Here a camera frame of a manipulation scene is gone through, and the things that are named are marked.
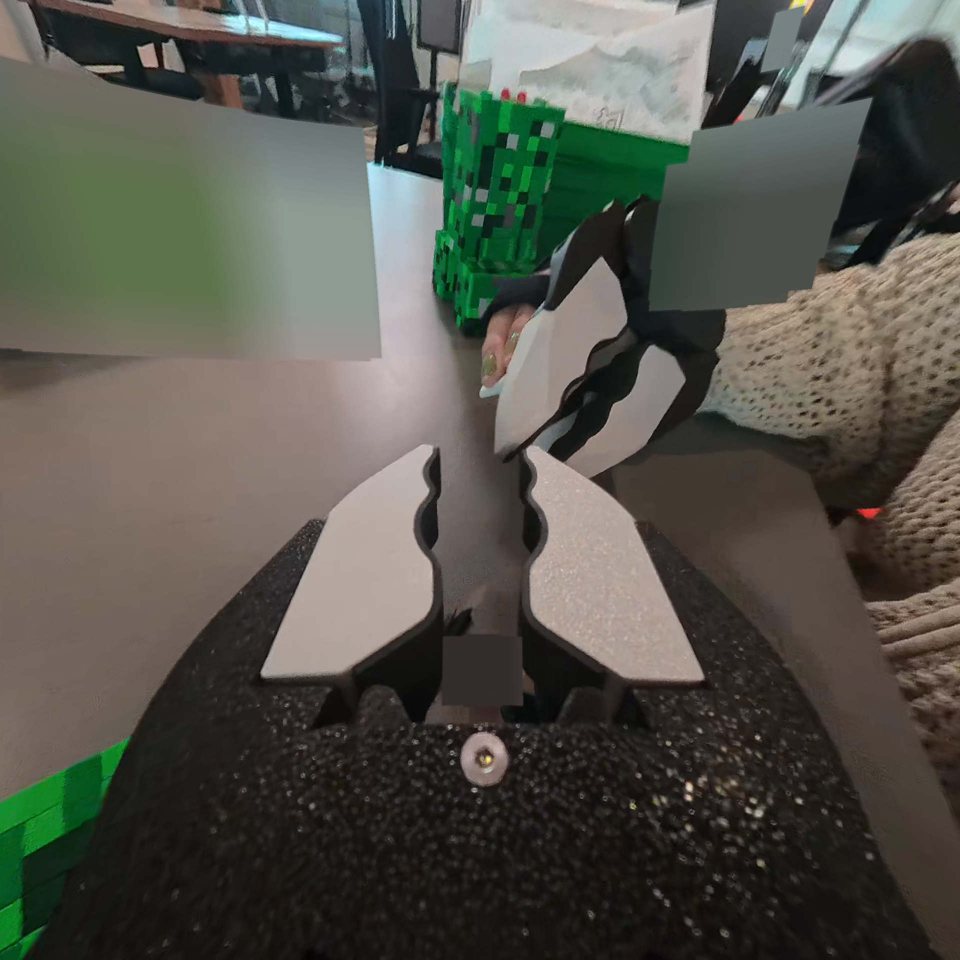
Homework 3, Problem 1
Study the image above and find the wooden table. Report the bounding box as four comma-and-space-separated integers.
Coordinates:
30, 0, 346, 106

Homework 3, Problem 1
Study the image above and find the person's right hand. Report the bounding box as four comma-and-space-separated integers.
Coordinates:
480, 302, 547, 393

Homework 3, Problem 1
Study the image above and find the person's right forearm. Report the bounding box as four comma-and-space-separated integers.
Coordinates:
693, 232, 960, 511

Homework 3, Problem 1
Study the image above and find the black office chair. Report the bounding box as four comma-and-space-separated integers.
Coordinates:
825, 37, 960, 264
358, 0, 451, 170

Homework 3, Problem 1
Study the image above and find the person's cream knit sweater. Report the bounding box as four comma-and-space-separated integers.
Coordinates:
847, 408, 960, 789

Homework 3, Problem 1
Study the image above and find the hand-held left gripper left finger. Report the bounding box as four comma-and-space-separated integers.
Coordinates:
259, 444, 444, 682

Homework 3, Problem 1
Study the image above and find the black computer monitor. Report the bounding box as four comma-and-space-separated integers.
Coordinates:
417, 0, 462, 55

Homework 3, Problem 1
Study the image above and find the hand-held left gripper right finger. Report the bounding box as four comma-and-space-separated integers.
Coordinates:
519, 446, 708, 687

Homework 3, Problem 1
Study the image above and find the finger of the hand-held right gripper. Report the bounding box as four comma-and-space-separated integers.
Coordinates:
492, 258, 631, 462
549, 341, 689, 481

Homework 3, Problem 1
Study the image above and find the green lego creeper body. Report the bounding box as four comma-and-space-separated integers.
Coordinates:
433, 82, 565, 335

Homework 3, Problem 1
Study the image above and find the green lego creeper head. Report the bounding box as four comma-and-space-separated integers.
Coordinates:
0, 738, 130, 960

